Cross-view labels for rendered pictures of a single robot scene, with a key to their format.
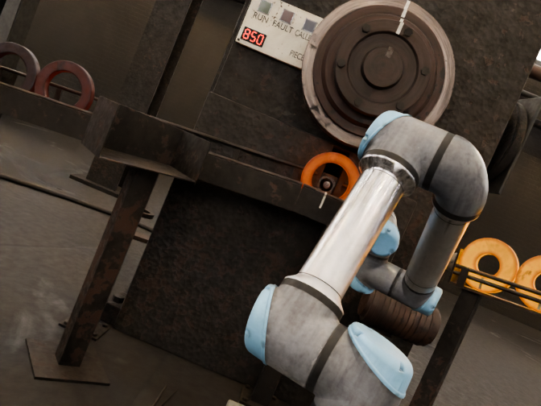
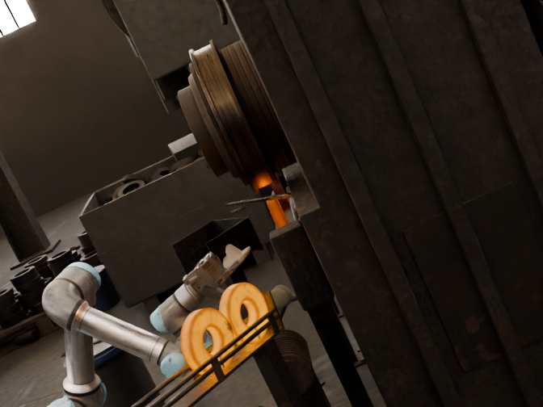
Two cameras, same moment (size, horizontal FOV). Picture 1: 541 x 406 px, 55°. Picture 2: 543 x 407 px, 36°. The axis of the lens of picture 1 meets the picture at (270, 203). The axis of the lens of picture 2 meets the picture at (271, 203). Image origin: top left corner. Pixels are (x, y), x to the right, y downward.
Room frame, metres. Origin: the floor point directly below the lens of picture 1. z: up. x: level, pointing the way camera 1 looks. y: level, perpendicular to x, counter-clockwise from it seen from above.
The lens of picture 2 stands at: (1.75, -2.65, 1.36)
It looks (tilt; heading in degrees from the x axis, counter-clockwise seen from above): 12 degrees down; 92
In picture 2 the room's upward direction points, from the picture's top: 25 degrees counter-clockwise
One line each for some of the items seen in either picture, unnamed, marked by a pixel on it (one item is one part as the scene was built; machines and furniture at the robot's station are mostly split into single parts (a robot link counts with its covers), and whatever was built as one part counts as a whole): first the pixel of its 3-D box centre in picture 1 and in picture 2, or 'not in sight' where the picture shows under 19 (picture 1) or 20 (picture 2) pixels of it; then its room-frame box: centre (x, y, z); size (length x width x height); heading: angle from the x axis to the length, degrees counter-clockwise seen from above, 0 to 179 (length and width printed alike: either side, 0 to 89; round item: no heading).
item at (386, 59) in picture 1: (382, 68); (203, 132); (1.56, -0.15, 1.11); 0.28 x 0.06 x 0.28; 90
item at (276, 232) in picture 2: (388, 230); (302, 265); (1.67, -0.38, 0.68); 0.11 x 0.08 x 0.24; 0
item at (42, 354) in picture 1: (105, 242); (250, 314); (1.39, 0.37, 0.36); 0.26 x 0.20 x 0.72; 125
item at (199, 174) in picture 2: not in sight; (182, 218); (1.00, 2.61, 0.39); 1.03 x 0.83 x 0.79; 4
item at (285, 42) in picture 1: (281, 31); not in sight; (1.77, 0.19, 1.15); 0.26 x 0.02 x 0.18; 90
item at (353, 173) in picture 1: (330, 181); (283, 224); (1.66, -0.15, 0.75); 0.18 x 0.03 x 0.18; 90
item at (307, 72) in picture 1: (376, 74); (233, 118); (1.66, -0.15, 1.11); 0.47 x 0.06 x 0.47; 90
